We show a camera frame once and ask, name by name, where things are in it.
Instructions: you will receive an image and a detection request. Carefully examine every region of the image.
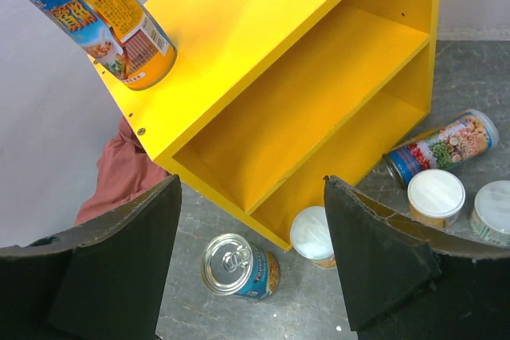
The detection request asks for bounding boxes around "red cloth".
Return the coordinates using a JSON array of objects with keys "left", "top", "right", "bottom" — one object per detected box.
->
[{"left": 75, "top": 118, "right": 169, "bottom": 225}]

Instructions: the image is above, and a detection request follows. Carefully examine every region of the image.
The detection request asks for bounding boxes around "yellow open shelf cabinet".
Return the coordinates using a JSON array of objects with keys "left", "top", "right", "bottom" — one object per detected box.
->
[{"left": 98, "top": 0, "right": 439, "bottom": 250}]

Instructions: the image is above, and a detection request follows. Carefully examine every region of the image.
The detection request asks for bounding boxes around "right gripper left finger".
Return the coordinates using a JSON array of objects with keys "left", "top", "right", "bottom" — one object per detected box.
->
[{"left": 1, "top": 175, "right": 182, "bottom": 339}]

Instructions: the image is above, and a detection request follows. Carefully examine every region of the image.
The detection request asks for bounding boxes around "short orange can white lid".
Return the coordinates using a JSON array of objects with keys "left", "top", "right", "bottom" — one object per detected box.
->
[{"left": 407, "top": 169, "right": 466, "bottom": 229}]

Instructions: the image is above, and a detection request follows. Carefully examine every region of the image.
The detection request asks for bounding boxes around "tall mixed-vegetable label can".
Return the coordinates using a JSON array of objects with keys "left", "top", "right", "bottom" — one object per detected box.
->
[{"left": 382, "top": 109, "right": 499, "bottom": 189}]

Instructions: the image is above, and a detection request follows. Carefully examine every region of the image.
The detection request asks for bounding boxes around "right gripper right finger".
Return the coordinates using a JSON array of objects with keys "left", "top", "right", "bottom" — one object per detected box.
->
[{"left": 324, "top": 176, "right": 509, "bottom": 339}]

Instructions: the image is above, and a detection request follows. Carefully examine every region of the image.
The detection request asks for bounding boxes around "short green can clear lid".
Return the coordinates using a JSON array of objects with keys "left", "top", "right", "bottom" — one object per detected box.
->
[{"left": 469, "top": 180, "right": 510, "bottom": 247}]

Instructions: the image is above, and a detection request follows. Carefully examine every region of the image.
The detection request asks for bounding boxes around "blue can with pull-tab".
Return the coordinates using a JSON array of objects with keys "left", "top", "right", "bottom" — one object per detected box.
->
[{"left": 200, "top": 233, "right": 281, "bottom": 300}]

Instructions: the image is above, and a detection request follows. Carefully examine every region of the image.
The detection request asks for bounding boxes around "short can white lid front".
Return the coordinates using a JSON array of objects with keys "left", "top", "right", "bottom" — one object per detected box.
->
[{"left": 290, "top": 206, "right": 336, "bottom": 269}]

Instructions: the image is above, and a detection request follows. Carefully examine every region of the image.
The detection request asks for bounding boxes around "tall orange drink can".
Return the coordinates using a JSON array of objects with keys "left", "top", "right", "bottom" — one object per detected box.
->
[{"left": 29, "top": 0, "right": 177, "bottom": 90}]

